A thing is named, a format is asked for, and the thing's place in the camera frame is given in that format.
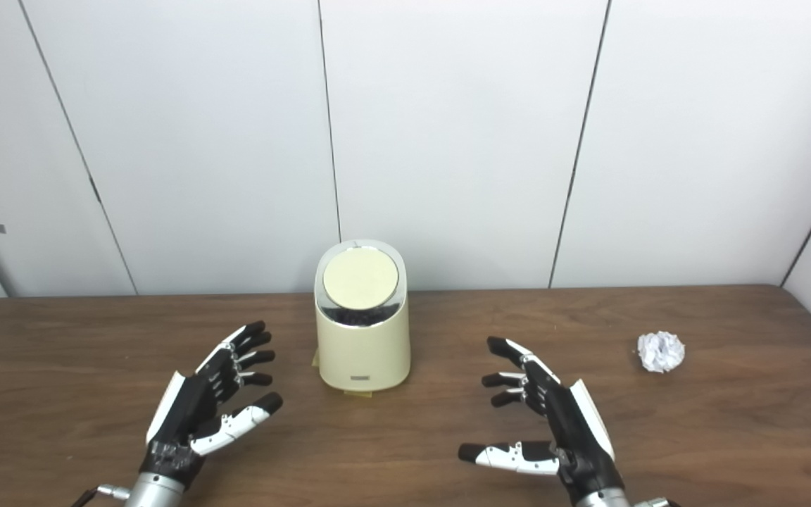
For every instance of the cream round bin lid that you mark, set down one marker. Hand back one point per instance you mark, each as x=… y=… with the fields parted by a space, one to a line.
x=360 y=277

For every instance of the white paper ball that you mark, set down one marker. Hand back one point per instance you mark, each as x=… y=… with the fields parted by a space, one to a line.
x=661 y=351

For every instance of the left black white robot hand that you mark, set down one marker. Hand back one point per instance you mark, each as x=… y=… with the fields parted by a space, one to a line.
x=191 y=412

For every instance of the cream-colored bin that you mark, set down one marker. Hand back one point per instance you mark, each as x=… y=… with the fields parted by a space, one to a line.
x=363 y=348

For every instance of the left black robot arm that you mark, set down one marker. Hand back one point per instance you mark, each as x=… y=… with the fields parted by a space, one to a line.
x=154 y=491

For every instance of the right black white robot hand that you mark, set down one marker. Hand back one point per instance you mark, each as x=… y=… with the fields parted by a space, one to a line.
x=578 y=429

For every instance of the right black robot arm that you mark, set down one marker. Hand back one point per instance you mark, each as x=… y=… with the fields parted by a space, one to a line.
x=604 y=500

